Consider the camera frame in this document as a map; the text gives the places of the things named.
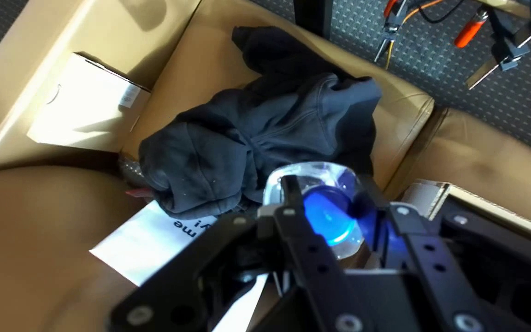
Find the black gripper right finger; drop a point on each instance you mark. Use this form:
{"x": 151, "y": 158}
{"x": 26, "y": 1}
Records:
{"x": 461, "y": 277}

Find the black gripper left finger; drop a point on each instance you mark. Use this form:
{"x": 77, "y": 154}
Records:
{"x": 302, "y": 265}

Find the clear bottle with blue label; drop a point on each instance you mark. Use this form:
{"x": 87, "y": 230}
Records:
{"x": 326, "y": 204}

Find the dark grey crumpled clothing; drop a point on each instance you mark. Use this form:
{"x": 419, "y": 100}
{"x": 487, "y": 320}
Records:
{"x": 253, "y": 135}

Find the white paper sheet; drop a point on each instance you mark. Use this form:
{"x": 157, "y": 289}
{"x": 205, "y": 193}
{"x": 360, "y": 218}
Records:
{"x": 148, "y": 242}

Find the dark grey clamp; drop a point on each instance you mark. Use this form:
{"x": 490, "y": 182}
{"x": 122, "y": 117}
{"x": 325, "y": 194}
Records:
{"x": 511, "y": 43}

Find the grey bar clamp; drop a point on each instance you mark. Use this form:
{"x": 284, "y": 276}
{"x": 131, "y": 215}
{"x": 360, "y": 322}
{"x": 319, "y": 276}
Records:
{"x": 387, "y": 34}

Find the black table leg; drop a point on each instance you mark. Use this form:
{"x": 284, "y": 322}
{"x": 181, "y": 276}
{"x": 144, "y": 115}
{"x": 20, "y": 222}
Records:
{"x": 312, "y": 16}

